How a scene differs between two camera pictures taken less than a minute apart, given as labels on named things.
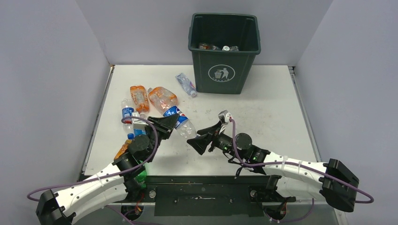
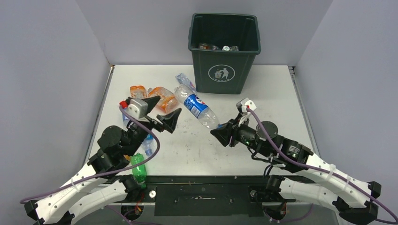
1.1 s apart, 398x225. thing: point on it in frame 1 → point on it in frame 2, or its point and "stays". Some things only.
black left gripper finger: x=167 y=123 → x=151 y=102
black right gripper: x=208 y=135 → x=227 y=134
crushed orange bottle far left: x=140 y=96 stays
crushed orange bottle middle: x=162 y=99 stays
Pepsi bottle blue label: x=175 y=110 → x=196 y=105
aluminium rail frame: x=292 y=70 stays
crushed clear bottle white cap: x=187 y=85 stays
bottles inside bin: x=206 y=46 stays
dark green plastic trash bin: x=223 y=71 stays
